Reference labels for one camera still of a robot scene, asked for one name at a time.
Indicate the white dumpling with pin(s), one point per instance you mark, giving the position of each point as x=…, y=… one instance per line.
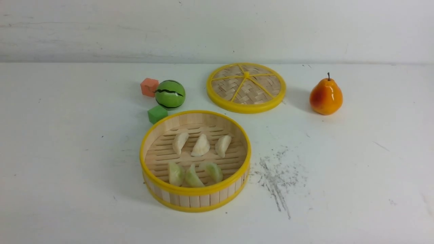
x=201, y=147
x=222, y=145
x=179, y=141

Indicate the green dumpling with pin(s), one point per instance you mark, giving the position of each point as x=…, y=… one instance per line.
x=191, y=177
x=176, y=174
x=213, y=171

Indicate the yellow woven steamer lid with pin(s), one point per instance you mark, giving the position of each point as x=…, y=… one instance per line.
x=245, y=87

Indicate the yellow rimmed bamboo steamer tray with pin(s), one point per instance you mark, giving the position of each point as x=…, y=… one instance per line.
x=156, y=152

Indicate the green toy watermelon ball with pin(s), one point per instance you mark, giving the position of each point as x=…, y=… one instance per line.
x=170, y=94

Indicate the green foam cube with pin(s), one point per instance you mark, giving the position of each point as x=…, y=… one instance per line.
x=157, y=113

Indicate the orange foam cube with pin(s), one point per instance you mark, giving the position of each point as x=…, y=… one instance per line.
x=149, y=86

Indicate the orange toy pear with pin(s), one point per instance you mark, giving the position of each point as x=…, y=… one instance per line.
x=326, y=97

